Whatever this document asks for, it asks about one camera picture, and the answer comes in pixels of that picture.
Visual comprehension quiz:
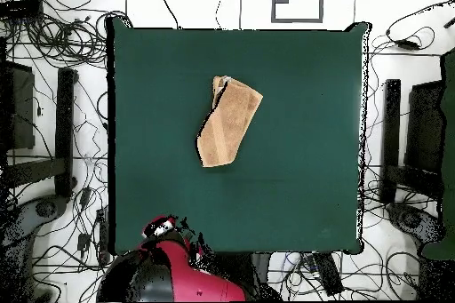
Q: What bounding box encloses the grey square floor frame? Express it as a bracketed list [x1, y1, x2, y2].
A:
[270, 0, 325, 24]

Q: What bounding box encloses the black monitor panel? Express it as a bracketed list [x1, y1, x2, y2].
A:
[403, 80, 445, 176]
[3, 60, 36, 151]

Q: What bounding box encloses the grey round stand base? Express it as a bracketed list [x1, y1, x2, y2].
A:
[387, 201, 445, 247]
[0, 194, 70, 303]

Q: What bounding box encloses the black upright stand bar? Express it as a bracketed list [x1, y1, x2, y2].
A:
[53, 67, 78, 199]
[379, 78, 402, 205]

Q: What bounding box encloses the black power adapter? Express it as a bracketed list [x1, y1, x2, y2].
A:
[394, 38, 421, 51]

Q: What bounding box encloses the black box device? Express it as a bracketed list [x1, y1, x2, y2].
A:
[0, 0, 44, 20]

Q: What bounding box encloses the tan folded towel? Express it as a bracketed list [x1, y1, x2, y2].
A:
[196, 75, 265, 169]

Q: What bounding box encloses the dark green table cloth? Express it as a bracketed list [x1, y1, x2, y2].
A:
[106, 16, 373, 256]

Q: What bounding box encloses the black power strip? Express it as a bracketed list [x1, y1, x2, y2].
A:
[312, 251, 345, 297]

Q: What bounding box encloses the green cloth sheet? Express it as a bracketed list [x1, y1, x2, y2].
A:
[421, 46, 455, 261]

